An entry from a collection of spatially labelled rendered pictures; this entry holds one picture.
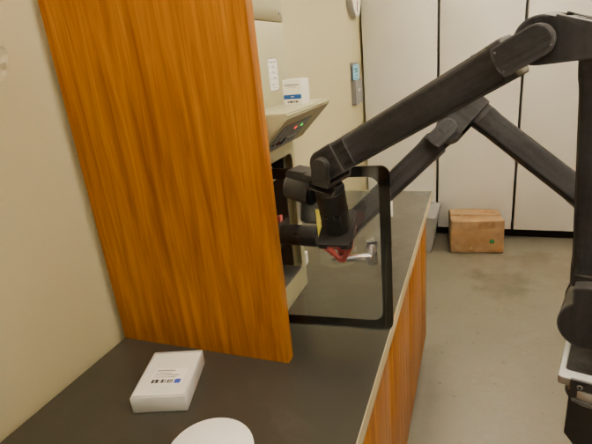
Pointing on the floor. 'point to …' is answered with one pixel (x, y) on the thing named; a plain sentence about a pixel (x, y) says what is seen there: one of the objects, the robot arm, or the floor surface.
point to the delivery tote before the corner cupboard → (432, 225)
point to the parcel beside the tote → (476, 231)
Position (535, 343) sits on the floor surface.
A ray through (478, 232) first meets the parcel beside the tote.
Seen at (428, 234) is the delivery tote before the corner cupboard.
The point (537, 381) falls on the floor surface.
